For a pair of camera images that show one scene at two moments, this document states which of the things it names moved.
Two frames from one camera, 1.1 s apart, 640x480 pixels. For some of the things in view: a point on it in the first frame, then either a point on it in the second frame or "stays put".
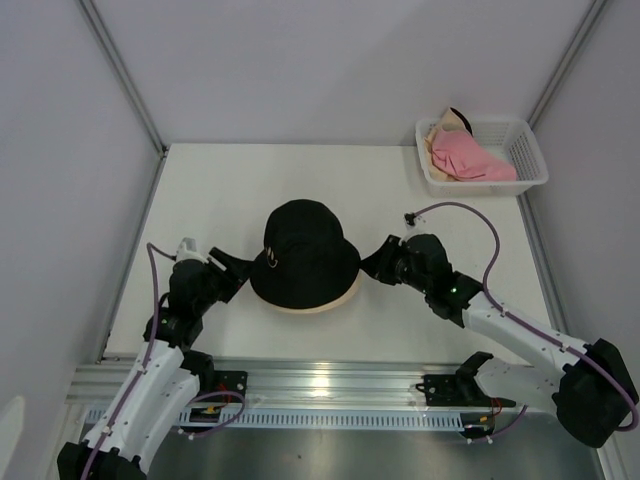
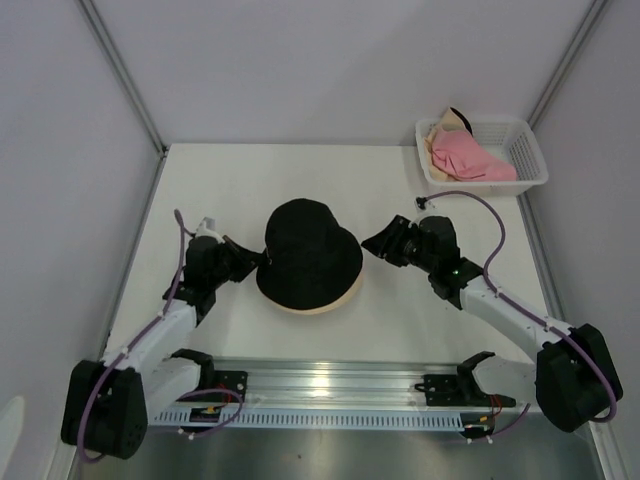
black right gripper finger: x=376 y=263 → x=383 y=242
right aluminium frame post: x=579 y=37 stays put
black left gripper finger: x=231 y=263 → x=247 y=258
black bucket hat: x=307 y=261 stays put
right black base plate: x=449 y=390 stays put
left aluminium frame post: x=93 y=14 stays put
